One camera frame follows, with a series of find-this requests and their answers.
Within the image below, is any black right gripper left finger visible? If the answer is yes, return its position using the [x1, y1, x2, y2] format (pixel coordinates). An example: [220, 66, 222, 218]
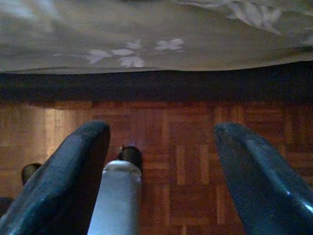
[0, 119, 111, 235]

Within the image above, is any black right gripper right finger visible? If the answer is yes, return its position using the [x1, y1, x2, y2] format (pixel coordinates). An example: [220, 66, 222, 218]
[214, 121, 313, 235]

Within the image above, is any black left robot foot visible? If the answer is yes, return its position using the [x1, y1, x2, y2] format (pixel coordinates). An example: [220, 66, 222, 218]
[21, 163, 42, 186]

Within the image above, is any silver right robot leg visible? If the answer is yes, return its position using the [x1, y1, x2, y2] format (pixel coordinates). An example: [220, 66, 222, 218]
[87, 160, 143, 235]

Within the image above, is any grey floral bed sheet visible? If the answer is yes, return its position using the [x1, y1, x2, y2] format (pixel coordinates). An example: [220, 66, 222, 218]
[0, 0, 313, 74]

